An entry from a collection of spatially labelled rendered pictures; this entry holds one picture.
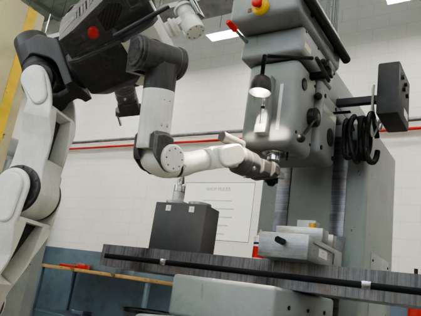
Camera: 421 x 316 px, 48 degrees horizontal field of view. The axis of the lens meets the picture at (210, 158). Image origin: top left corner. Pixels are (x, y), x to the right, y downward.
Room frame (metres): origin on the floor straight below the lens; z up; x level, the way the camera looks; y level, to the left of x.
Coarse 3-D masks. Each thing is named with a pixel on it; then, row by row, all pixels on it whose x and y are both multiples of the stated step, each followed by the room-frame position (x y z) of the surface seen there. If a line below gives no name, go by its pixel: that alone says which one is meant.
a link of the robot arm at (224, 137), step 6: (222, 132) 1.41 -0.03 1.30; (222, 138) 1.41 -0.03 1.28; (228, 138) 1.41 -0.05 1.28; (234, 138) 1.43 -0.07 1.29; (228, 144) 1.40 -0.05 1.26; (240, 144) 1.44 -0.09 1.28; (246, 150) 1.44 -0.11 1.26; (246, 156) 1.44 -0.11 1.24; (246, 162) 1.44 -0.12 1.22; (234, 168) 1.46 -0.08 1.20; (240, 168) 1.45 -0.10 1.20; (246, 168) 1.45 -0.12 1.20; (240, 174) 1.48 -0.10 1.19
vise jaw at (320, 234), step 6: (276, 228) 1.47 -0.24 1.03; (282, 228) 1.45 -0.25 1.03; (288, 228) 1.44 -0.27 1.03; (294, 228) 1.43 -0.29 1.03; (300, 228) 1.42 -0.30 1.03; (306, 228) 1.41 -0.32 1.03; (312, 228) 1.40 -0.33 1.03; (318, 228) 1.39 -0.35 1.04; (312, 234) 1.40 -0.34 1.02; (318, 234) 1.39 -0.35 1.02; (324, 234) 1.40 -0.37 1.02; (324, 240) 1.40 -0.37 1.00
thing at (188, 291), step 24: (192, 288) 1.43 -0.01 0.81; (216, 288) 1.38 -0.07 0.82; (240, 288) 1.34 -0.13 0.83; (264, 288) 1.30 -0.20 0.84; (192, 312) 1.42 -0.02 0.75; (216, 312) 1.38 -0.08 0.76; (240, 312) 1.33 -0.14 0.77; (264, 312) 1.29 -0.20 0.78; (288, 312) 1.37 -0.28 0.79; (312, 312) 1.52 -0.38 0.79
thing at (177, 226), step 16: (160, 208) 1.79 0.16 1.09; (176, 208) 1.76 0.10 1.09; (192, 208) 1.73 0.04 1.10; (208, 208) 1.72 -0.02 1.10; (160, 224) 1.79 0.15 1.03; (176, 224) 1.76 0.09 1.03; (192, 224) 1.73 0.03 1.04; (208, 224) 1.74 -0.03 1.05; (160, 240) 1.78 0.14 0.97; (176, 240) 1.75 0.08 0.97; (192, 240) 1.72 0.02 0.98; (208, 240) 1.75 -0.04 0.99
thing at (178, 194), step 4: (176, 188) 1.81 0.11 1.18; (180, 188) 1.81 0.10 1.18; (184, 188) 1.82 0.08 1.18; (176, 192) 1.81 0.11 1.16; (180, 192) 1.81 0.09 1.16; (184, 192) 1.82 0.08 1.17; (172, 196) 1.83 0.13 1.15; (176, 196) 1.81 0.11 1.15; (180, 196) 1.81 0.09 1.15; (184, 196) 1.83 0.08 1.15; (180, 200) 1.81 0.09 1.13
